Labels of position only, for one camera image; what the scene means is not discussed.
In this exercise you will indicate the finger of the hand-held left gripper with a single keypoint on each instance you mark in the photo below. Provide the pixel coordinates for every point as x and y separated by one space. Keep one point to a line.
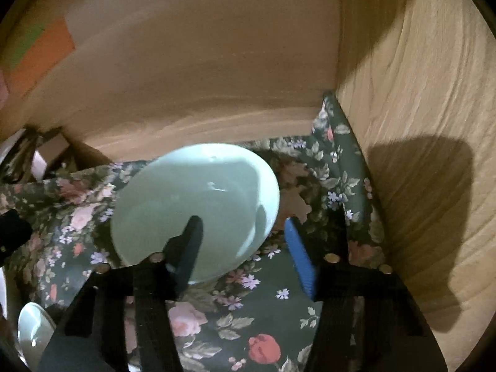
13 232

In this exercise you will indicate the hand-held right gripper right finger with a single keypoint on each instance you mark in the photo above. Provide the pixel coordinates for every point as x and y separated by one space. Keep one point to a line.
299 255

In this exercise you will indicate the dark floral cloth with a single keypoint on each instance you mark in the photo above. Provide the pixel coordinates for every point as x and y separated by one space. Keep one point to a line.
240 317

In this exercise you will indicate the green paper note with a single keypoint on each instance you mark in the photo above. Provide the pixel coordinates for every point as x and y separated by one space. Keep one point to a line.
27 44

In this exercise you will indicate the large white plate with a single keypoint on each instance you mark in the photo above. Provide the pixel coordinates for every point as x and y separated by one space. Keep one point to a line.
35 333

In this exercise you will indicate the pale green plate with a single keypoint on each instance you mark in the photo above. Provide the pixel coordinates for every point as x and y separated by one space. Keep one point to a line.
186 186

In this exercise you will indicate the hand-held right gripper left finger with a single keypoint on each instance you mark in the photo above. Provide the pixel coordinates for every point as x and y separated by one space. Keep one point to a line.
186 252

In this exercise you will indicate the orange paper note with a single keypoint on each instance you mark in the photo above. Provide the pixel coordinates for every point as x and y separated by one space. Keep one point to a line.
42 58

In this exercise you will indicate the brown cardboard box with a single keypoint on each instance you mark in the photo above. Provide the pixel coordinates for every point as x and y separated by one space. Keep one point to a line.
87 155

